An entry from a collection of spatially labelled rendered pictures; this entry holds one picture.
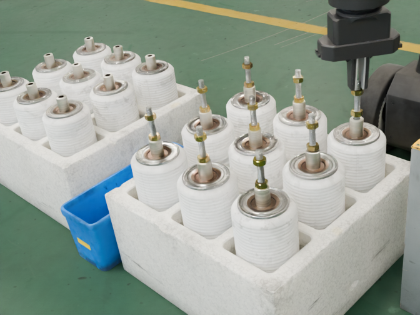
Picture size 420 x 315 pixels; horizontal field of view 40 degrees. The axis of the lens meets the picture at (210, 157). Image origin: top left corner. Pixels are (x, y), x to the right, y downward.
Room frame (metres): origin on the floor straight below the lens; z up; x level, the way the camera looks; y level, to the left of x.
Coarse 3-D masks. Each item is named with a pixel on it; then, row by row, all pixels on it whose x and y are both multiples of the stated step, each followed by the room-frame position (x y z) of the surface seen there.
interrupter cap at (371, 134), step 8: (336, 128) 0.85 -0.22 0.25; (344, 128) 0.85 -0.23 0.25; (368, 128) 0.84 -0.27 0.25; (376, 128) 0.83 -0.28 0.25; (336, 136) 0.83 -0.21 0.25; (344, 136) 0.83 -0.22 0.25; (368, 136) 0.82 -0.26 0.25; (376, 136) 0.81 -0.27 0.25; (352, 144) 0.80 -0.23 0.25; (360, 144) 0.79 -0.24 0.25; (368, 144) 0.79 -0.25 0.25
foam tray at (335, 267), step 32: (128, 192) 0.86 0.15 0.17; (352, 192) 0.77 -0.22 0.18; (384, 192) 0.76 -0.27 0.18; (128, 224) 0.82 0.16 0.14; (160, 224) 0.75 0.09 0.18; (352, 224) 0.69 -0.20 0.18; (384, 224) 0.75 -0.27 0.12; (128, 256) 0.84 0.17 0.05; (160, 256) 0.76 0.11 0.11; (192, 256) 0.69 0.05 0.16; (224, 256) 0.66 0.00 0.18; (320, 256) 0.64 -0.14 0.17; (352, 256) 0.69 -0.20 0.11; (384, 256) 0.76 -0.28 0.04; (160, 288) 0.78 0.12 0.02; (192, 288) 0.70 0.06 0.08; (224, 288) 0.64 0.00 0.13; (256, 288) 0.59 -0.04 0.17; (288, 288) 0.59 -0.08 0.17; (320, 288) 0.64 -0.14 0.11; (352, 288) 0.69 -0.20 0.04
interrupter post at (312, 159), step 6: (306, 150) 0.75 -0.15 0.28; (318, 150) 0.75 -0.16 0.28; (306, 156) 0.75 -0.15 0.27; (312, 156) 0.74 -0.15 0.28; (318, 156) 0.74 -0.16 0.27; (306, 162) 0.75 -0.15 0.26; (312, 162) 0.74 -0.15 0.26; (318, 162) 0.74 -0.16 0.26; (312, 168) 0.74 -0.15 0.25; (318, 168) 0.74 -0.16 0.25
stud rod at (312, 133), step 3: (309, 114) 0.75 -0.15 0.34; (312, 114) 0.75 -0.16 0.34; (309, 117) 0.75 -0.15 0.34; (312, 117) 0.75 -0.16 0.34; (309, 120) 0.75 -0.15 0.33; (312, 120) 0.75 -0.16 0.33; (315, 120) 0.75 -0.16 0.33; (309, 123) 0.75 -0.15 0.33; (312, 123) 0.75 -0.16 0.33; (309, 129) 0.75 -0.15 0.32; (315, 129) 0.75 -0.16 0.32; (309, 132) 0.75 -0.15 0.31; (312, 132) 0.75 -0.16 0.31; (315, 132) 0.75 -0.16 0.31; (309, 135) 0.75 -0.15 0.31; (312, 135) 0.75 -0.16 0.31; (315, 135) 0.75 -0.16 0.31; (309, 138) 0.75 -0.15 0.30; (312, 138) 0.75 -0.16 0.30; (315, 138) 0.75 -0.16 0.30; (309, 141) 0.75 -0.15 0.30; (312, 141) 0.75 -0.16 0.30; (315, 141) 0.75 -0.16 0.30; (309, 144) 0.75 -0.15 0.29; (312, 144) 0.75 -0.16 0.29; (315, 144) 0.75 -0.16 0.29
